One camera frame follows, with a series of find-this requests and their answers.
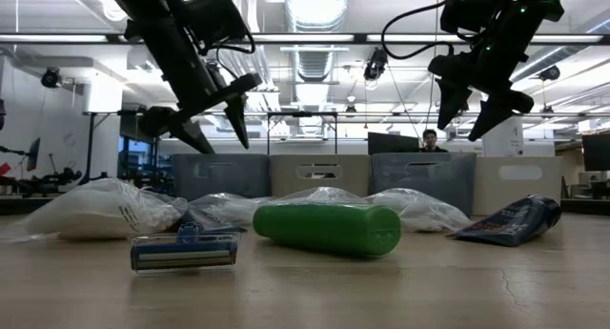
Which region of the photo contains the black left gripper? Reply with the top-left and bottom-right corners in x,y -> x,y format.
124,18 -> 264,155

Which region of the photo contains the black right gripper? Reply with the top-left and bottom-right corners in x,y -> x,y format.
427,28 -> 536,143

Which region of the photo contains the dark blue squeeze tube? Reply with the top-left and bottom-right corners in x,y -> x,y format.
447,194 -> 563,248

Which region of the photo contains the clear bag with black writing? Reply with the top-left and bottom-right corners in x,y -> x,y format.
9,177 -> 190,242

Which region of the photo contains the small monitor on arm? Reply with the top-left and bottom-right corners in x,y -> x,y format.
24,136 -> 42,173

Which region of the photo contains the white pillar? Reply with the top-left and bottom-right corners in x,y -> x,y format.
481,116 -> 525,157

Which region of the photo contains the person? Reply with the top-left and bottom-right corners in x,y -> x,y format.
417,128 -> 450,154

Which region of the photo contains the dark grey plastic bin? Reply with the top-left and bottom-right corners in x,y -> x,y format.
170,152 -> 272,202
370,151 -> 478,218

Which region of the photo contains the blue lit display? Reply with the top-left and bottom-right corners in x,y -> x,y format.
117,135 -> 154,169

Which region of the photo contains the black ceiling spotlight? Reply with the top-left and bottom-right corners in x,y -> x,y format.
40,66 -> 64,90
362,46 -> 390,82
539,64 -> 562,82

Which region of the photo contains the white plastic bin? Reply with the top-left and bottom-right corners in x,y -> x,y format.
473,154 -> 564,216

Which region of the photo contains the black computer monitor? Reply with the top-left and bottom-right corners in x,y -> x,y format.
366,131 -> 422,156
580,133 -> 610,173

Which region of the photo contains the pale translucent plastic bin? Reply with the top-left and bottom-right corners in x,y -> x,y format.
269,153 -> 373,199

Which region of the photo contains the blue disposable razor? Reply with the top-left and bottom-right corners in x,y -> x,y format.
129,222 -> 241,275

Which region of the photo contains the black background equipment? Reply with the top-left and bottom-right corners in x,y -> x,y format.
18,166 -> 83,196

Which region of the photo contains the green plastic bottle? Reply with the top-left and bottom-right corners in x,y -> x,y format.
252,202 -> 402,258

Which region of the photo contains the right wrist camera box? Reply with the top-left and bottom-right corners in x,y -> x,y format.
438,0 -> 501,35

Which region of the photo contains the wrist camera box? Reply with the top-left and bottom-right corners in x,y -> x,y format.
438,0 -> 501,35
183,0 -> 250,53

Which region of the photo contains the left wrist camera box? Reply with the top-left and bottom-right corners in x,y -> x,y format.
183,0 -> 250,53

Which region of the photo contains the black metal table frame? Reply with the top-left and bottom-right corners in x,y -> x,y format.
83,110 -> 163,178

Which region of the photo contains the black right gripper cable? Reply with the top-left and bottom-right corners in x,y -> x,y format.
379,0 -> 455,62

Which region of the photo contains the black metal rig frame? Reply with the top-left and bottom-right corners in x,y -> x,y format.
0,31 -> 610,47

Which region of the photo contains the silver ventilation duct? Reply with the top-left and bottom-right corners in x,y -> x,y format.
284,0 -> 350,85

